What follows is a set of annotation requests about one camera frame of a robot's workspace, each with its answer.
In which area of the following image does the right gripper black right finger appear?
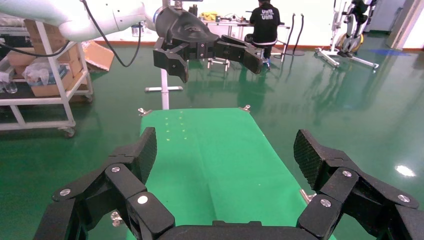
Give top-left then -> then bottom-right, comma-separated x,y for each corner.
293,129 -> 424,240

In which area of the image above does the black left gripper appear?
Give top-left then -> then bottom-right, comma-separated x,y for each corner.
152,6 -> 264,84

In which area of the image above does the clear plastic bottle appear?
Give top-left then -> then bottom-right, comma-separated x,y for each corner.
0,71 -> 18,95

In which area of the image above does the black curved pole stand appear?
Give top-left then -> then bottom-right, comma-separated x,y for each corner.
280,13 -> 296,63
285,13 -> 306,57

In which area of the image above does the yellow object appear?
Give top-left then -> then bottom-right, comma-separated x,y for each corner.
199,11 -> 220,22

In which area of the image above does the seated person in black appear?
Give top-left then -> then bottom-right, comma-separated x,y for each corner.
244,0 -> 282,69

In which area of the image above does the clear plastic bag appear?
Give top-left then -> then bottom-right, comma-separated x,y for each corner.
22,57 -> 69,87

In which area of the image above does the white work desk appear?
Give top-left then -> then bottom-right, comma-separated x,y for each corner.
202,18 -> 292,64

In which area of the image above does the small white metal frame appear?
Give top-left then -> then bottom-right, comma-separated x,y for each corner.
206,57 -> 231,72

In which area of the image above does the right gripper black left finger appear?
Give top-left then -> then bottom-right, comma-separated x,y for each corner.
33,126 -> 176,240

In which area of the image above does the white metal frame stand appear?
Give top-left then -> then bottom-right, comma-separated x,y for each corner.
313,0 -> 380,70

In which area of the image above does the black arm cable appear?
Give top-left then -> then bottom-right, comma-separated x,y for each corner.
0,39 -> 72,58
81,0 -> 143,68

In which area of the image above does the white metal shelf cart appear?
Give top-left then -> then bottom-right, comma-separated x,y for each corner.
0,19 -> 94,138

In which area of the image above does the brown cardboard box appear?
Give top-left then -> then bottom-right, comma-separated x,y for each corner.
23,18 -> 67,56
30,66 -> 76,98
6,44 -> 82,77

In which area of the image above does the black and yellow machine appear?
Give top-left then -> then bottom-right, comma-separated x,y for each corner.
336,0 -> 379,54

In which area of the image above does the green table cloth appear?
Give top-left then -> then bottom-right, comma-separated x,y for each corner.
125,107 -> 337,240

